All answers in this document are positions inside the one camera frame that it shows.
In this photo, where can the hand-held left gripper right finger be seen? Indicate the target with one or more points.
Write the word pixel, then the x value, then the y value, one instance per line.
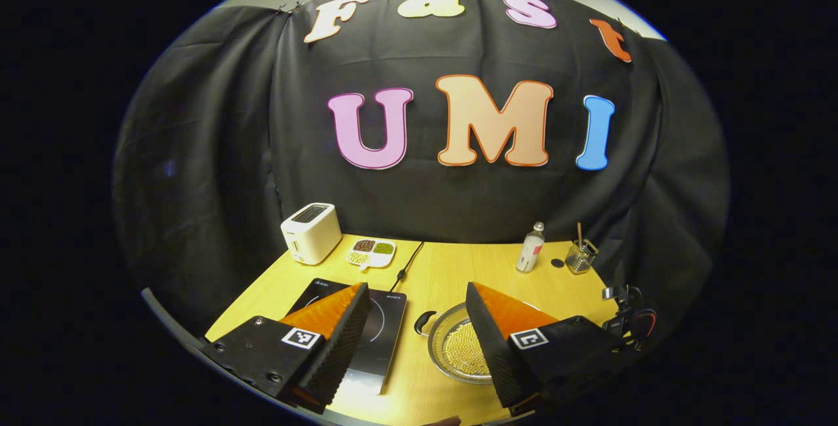
pixel 497 354

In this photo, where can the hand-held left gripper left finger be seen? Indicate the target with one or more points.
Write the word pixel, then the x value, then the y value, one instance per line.
pixel 340 354

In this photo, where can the steel pot with beans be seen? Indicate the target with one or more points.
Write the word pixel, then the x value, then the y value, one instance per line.
pixel 458 347

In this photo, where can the black induction cooktop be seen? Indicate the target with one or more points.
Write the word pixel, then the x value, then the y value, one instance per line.
pixel 386 328

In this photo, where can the clear bottle with white label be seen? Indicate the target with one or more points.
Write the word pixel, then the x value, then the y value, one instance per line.
pixel 529 256

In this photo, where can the white divided dish with beans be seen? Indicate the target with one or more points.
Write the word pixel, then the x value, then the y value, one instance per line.
pixel 371 253

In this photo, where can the white toaster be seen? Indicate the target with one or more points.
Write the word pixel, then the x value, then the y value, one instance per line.
pixel 314 236

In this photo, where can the black clamped device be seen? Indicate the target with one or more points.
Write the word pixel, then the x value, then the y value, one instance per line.
pixel 625 324

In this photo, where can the thin wooden stick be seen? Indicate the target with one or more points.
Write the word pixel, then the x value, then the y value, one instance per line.
pixel 580 233

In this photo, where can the black backdrop cloth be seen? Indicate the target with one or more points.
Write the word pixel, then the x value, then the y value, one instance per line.
pixel 216 151

